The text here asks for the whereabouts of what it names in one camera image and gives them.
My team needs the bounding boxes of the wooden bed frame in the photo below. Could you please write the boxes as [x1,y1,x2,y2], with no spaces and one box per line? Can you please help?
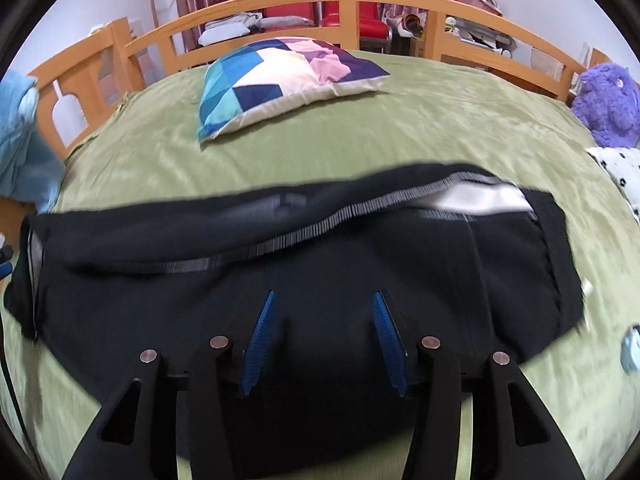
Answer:
[0,0,614,256]

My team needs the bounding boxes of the black cable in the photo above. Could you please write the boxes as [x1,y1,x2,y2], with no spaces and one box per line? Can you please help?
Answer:
[0,309,49,480]

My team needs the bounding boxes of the light blue plush blanket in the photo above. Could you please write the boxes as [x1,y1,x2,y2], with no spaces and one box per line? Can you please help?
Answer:
[1,70,65,214]

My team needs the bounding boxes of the small light blue case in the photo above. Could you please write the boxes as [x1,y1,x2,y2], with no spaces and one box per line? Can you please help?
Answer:
[620,324,640,372]

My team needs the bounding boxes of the colourful geometric pillow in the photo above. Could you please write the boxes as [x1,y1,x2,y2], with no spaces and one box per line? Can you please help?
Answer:
[198,36,390,143]

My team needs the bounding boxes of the black pants with white stripe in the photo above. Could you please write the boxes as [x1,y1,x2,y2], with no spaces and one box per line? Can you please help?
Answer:
[4,164,584,479]

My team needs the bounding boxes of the white black-flower pillow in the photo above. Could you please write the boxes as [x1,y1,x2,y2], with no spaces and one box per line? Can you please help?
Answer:
[586,148,640,221]

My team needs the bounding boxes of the left red chair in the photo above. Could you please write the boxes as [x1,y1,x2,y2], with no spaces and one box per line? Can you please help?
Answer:
[259,2,316,30]

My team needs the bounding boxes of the green fleece bed blanket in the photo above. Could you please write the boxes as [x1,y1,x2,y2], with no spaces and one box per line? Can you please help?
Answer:
[0,49,640,480]

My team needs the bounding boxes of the red chair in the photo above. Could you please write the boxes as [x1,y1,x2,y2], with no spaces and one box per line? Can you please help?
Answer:
[259,2,316,30]
[320,0,393,42]

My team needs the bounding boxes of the right red chair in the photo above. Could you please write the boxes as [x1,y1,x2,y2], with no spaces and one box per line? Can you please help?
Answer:
[320,0,393,42]

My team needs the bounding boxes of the purple plush toy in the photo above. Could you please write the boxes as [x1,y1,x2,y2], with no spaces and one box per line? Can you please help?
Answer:
[572,63,639,148]

